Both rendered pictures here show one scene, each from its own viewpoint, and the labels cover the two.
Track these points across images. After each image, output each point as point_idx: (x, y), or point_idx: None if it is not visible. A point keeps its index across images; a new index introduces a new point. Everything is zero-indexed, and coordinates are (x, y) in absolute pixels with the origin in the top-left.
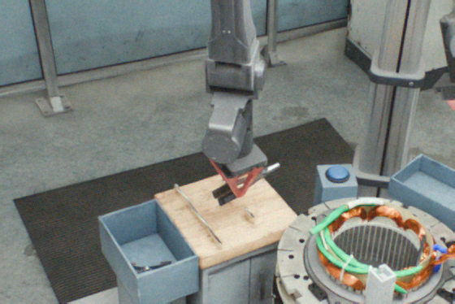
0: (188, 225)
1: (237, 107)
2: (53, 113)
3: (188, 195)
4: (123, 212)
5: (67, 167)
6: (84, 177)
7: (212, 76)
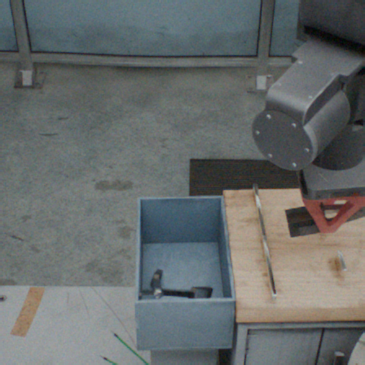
0: (245, 248)
1: (336, 72)
2: (255, 90)
3: (266, 204)
4: (173, 201)
5: (246, 142)
6: (257, 156)
7: (308, 4)
